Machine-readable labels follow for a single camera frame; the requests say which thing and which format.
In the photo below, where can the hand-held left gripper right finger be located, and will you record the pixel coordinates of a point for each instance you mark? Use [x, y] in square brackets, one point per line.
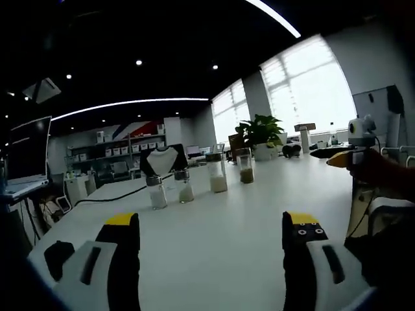
[298, 259]

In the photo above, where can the small seasoning bottle white powder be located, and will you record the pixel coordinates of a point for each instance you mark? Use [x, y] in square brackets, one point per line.
[158, 196]

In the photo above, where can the tall seasoning bottle brown spice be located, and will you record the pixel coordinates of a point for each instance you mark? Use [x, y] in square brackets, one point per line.
[246, 171]

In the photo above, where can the desktop monitor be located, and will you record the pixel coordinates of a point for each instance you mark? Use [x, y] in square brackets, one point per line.
[193, 150]

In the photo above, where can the small seasoning bottle cream grains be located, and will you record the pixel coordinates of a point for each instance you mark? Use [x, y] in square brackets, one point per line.
[186, 192]

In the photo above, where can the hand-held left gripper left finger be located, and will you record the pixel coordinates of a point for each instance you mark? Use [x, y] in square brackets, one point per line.
[123, 259]

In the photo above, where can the long ceiling light strip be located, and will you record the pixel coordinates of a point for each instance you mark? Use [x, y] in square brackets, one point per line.
[275, 14]

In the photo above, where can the storage shelf with white boxes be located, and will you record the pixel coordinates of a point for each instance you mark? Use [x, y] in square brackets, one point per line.
[123, 149]

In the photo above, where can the grey partition board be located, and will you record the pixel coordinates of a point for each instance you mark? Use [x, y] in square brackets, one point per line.
[379, 113]

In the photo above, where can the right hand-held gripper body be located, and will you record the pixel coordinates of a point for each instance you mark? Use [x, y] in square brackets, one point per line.
[358, 131]

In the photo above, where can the tall seasoning bottle white grains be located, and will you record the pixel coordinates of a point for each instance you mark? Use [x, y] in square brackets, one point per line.
[218, 178]

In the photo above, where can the cardboard box on white stand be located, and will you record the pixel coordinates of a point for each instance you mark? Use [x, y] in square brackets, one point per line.
[304, 134]

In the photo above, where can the curved ceiling light strip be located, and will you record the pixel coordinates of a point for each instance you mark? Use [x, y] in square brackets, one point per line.
[129, 103]

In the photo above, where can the ceiling air conditioner unit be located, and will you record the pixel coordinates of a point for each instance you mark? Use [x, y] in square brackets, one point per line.
[42, 89]

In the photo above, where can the dark round object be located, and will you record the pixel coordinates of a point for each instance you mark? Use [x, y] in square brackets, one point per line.
[290, 151]

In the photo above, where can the person's right hand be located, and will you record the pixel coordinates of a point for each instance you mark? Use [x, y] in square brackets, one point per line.
[369, 171]

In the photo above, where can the green potted plant white pot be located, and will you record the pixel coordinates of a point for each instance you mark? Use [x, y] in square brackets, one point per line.
[262, 133]

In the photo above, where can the open laptop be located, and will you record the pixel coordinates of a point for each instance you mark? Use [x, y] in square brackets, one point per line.
[29, 152]

